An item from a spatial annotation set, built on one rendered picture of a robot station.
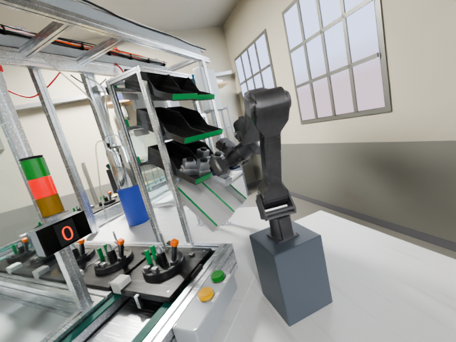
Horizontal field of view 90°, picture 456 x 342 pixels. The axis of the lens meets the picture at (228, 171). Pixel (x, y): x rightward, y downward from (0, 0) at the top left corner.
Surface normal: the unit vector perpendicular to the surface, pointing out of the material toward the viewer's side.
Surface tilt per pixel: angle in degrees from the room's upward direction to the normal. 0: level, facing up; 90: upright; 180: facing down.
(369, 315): 0
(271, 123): 128
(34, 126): 90
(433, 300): 0
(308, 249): 90
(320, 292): 90
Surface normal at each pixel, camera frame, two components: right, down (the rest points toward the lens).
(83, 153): 0.33, 0.10
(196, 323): -0.23, -0.96
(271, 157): 0.21, 0.59
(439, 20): -0.91, 0.28
